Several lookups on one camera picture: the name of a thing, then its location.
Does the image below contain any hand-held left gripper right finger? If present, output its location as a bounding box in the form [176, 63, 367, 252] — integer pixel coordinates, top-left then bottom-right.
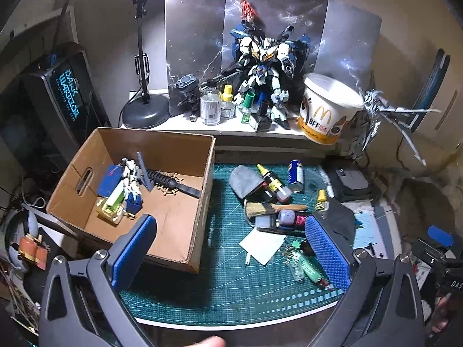
[305, 213, 425, 347]

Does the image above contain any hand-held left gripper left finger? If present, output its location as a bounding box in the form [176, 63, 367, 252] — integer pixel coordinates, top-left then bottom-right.
[39, 214, 158, 347]

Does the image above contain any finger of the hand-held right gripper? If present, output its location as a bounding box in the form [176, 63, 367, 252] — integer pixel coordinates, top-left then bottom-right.
[427, 226, 455, 248]

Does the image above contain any brown cardboard box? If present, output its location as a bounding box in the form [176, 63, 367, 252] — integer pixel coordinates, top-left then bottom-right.
[45, 127, 216, 274]

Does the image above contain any small yellow cap bottle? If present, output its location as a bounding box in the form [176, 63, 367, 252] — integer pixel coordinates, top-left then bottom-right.
[316, 189, 330, 213]

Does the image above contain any lilac paint bottle magenta label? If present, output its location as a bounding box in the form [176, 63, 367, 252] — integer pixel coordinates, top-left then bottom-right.
[277, 210, 308, 228]

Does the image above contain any wide wooden paint brush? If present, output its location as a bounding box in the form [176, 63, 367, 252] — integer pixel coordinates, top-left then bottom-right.
[245, 201, 309, 225]

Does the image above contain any blue yellow spray can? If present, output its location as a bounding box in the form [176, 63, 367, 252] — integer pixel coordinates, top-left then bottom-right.
[287, 160, 305, 193]

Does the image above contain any yellow cap glass bottle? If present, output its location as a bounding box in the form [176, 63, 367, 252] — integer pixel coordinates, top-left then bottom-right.
[256, 164, 282, 193]

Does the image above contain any grey cloth pouch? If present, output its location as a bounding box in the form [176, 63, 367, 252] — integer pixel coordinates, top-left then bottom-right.
[229, 165, 266, 199]

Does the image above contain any person's right hand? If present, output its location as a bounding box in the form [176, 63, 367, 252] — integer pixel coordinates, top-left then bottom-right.
[433, 292, 454, 336]

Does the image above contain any person's left hand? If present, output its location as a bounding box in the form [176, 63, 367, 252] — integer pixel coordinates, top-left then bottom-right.
[195, 336, 227, 347]

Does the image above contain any olive cloth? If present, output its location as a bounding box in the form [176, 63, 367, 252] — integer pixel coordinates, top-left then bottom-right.
[394, 186, 449, 232]

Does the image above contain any yellow green plastic packet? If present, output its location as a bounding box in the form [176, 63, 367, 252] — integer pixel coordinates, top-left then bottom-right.
[96, 195, 128, 227]

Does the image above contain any light blue printed sheet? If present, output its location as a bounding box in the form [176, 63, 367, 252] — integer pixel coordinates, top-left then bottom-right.
[352, 211, 384, 250]

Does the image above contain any white paper sheet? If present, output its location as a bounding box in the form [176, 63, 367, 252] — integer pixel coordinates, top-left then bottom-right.
[239, 228, 287, 266]

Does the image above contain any black grey tool bar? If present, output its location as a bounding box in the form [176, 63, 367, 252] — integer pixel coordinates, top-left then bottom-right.
[254, 215, 278, 232]

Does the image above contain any blue white robot toy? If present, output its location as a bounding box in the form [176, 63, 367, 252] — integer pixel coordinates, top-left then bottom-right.
[96, 157, 145, 221]

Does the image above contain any black flat device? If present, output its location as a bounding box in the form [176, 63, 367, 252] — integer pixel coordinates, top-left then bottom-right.
[333, 165, 375, 203]

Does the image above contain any golden ship wheel ornament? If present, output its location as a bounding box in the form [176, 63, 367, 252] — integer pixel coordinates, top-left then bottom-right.
[157, 173, 186, 196]

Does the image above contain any black round hair brush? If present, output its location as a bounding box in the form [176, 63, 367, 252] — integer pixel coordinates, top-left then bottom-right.
[146, 168, 201, 199]

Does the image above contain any blue grey plastic angle piece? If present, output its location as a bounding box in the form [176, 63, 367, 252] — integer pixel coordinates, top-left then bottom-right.
[137, 151, 156, 193]

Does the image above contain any green cutting mat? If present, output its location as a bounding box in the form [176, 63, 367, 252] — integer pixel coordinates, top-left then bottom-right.
[119, 163, 366, 313]

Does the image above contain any orange brown small box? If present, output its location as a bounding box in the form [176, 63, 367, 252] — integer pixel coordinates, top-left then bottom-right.
[20, 235, 49, 270]

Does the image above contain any black desk lamp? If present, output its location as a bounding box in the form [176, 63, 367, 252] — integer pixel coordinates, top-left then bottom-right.
[121, 0, 170, 130]

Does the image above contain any white winged model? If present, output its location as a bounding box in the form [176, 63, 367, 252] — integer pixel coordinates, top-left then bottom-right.
[349, 87, 444, 167]

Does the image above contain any black model stand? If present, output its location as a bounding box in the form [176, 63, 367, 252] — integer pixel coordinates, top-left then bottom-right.
[253, 99, 272, 132]

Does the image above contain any blue black panel stand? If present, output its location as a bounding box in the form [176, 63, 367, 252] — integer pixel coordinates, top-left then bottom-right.
[412, 49, 451, 134]

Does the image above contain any white paper bucket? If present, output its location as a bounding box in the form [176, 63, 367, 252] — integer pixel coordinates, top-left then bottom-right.
[297, 73, 365, 146]

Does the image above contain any clear glass bottle white label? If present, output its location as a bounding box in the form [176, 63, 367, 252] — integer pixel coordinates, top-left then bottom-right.
[200, 86, 221, 126]

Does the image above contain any small jar yellow cap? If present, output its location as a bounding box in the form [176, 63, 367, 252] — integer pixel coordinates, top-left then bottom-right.
[221, 85, 236, 119]

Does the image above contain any green cap bottle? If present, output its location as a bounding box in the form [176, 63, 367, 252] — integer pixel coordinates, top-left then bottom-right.
[237, 92, 257, 123]

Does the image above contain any black computer case teal print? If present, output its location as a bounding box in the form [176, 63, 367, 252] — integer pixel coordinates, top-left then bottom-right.
[20, 41, 111, 149]

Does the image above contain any dark grey model part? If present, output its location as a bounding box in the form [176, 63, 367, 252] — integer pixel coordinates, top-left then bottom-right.
[176, 74, 201, 123]

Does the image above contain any large white blue robot model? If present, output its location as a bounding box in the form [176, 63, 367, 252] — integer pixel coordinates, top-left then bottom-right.
[203, 0, 315, 132]

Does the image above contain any stormy sky backdrop panel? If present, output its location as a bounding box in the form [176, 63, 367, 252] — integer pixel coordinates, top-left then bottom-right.
[164, 0, 382, 127]

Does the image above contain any green printed strap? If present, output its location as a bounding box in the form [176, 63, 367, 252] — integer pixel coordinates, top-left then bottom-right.
[302, 256, 334, 291]

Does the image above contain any clear miniature cup keychain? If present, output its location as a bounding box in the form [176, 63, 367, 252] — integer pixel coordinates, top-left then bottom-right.
[284, 240, 308, 283]

